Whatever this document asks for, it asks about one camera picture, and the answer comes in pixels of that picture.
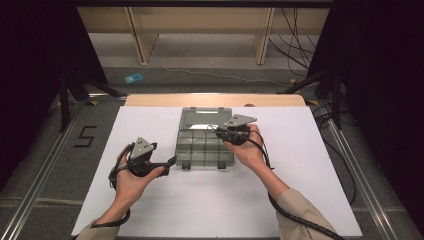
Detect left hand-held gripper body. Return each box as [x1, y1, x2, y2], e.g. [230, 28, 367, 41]
[127, 136, 171, 178]

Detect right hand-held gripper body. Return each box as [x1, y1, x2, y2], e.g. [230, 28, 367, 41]
[223, 113, 258, 147]

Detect grey transparent plastic compartment box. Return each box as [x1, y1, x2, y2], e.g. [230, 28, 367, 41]
[174, 106, 235, 170]

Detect person's right hand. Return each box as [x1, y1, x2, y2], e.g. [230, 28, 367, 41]
[223, 124, 268, 175]

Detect person's left hand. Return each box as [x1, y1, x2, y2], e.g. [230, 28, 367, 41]
[114, 143, 165, 211]

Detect white table mat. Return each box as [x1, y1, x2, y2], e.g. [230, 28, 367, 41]
[71, 105, 363, 238]

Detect blue card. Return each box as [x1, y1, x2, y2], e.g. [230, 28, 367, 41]
[124, 72, 144, 85]

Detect black metal stand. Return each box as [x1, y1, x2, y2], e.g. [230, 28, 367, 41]
[58, 68, 128, 134]
[276, 66, 344, 131]

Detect beige wooden desk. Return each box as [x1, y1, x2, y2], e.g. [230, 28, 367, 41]
[77, 6, 331, 66]

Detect black curtain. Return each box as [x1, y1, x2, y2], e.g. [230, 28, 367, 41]
[0, 0, 109, 191]
[308, 0, 424, 234]

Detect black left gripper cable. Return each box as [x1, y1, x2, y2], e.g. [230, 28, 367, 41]
[71, 143, 133, 240]

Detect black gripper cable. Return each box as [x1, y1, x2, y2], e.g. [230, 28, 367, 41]
[248, 129, 347, 240]
[71, 143, 133, 240]

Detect white floor cable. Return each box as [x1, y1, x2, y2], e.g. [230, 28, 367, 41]
[149, 33, 319, 89]

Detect black hanging cables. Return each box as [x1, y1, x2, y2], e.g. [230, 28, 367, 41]
[268, 7, 318, 78]

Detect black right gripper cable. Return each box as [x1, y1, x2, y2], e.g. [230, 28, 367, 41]
[248, 129, 347, 240]

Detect black floor cable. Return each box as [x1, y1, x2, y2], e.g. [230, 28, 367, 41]
[311, 101, 358, 206]

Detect aluminium floor rail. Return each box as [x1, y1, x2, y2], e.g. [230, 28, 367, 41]
[328, 119, 399, 240]
[0, 93, 128, 240]

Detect black metal frame bar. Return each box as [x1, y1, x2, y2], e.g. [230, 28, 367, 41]
[76, 0, 334, 8]

